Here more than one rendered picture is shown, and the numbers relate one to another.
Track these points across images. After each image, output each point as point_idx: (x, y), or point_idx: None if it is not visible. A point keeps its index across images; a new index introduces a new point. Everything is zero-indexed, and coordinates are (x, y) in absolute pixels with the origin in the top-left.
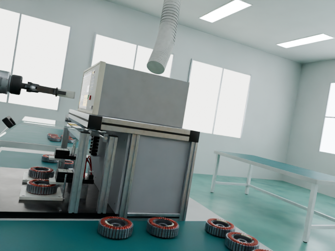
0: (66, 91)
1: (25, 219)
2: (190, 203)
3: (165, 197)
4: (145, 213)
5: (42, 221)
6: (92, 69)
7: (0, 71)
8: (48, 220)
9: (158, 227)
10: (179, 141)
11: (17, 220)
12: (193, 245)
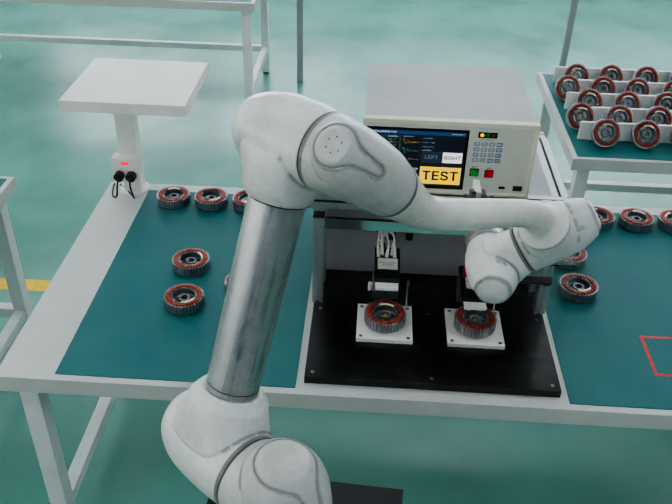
0: (484, 189)
1: (552, 351)
2: None
3: None
4: None
5: (556, 339)
6: (469, 128)
7: (500, 231)
8: (550, 335)
9: (584, 259)
10: None
11: (556, 357)
12: (595, 250)
